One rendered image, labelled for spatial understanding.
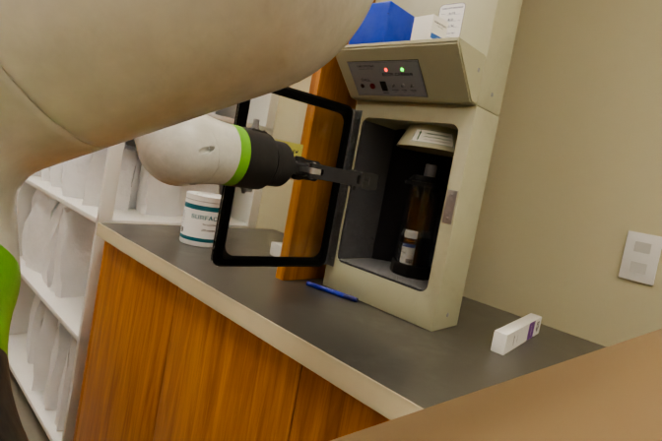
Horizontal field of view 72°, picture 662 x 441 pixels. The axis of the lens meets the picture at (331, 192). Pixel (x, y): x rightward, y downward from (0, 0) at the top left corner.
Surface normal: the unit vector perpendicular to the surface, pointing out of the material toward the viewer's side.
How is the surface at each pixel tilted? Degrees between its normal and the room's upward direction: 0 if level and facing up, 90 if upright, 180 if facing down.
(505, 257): 90
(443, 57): 135
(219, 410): 90
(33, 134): 139
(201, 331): 90
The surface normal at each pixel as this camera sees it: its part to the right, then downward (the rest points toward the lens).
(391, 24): 0.72, 0.17
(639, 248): -0.68, -0.08
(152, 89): 0.33, 0.86
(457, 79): -0.61, 0.63
